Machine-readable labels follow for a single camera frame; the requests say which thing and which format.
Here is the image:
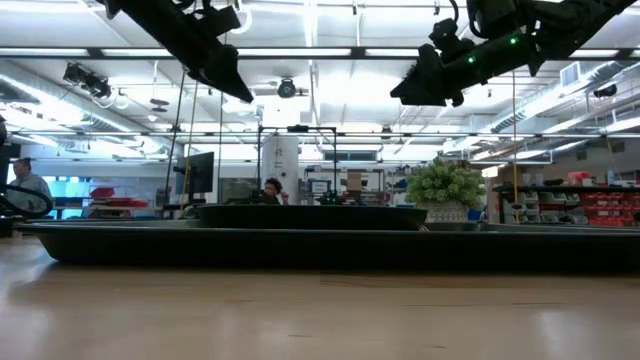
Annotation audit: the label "green plant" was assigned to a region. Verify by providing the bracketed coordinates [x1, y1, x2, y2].
[404, 158, 488, 224]

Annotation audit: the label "white round pillar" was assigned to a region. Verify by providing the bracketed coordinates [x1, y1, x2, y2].
[260, 134, 300, 201]

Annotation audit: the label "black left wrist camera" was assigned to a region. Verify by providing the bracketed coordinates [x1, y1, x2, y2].
[193, 5, 243, 39]

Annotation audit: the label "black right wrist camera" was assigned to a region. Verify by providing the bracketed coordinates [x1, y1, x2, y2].
[428, 17, 474, 64]

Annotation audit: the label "white cable ring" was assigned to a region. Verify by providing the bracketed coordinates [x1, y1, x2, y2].
[233, 0, 253, 36]

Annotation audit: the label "black ceiling camera pair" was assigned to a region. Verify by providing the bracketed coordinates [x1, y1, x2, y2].
[62, 62, 114, 100]

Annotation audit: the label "black computer monitor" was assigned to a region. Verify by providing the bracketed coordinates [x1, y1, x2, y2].
[173, 151, 216, 197]

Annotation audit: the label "black tray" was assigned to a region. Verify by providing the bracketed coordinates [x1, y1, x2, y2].
[16, 221, 640, 274]

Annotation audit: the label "red storage bins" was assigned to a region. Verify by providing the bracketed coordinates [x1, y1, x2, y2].
[88, 186, 150, 209]

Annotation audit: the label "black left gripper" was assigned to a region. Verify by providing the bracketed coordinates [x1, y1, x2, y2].
[186, 33, 255, 104]

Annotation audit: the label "black overhead frame bar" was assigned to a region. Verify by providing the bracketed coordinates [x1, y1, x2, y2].
[0, 46, 640, 62]

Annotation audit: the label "dark round plate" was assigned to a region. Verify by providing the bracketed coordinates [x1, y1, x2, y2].
[194, 203, 429, 232]

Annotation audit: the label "person by blue window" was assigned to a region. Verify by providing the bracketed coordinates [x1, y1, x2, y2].
[6, 156, 54, 215]

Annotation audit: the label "black cable loop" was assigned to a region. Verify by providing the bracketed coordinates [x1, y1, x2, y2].
[0, 183, 55, 221]

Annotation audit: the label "shelf with orange bins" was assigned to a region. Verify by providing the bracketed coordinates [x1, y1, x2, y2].
[492, 169, 640, 227]

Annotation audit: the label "black metal frame stand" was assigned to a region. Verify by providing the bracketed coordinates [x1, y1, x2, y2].
[256, 124, 339, 205]

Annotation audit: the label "yellow hanging pole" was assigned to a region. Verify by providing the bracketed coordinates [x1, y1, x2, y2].
[509, 69, 520, 224]

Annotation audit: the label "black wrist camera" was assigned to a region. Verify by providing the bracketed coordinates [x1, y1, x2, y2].
[428, 17, 474, 64]
[193, 5, 243, 39]

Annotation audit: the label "person seated at desk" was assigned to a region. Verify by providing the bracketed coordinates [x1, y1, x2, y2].
[258, 176, 292, 206]

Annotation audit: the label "round black ceiling camera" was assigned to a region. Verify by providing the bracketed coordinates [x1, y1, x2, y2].
[276, 77, 298, 100]

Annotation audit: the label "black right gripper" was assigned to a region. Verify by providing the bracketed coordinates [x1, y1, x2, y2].
[389, 43, 489, 108]

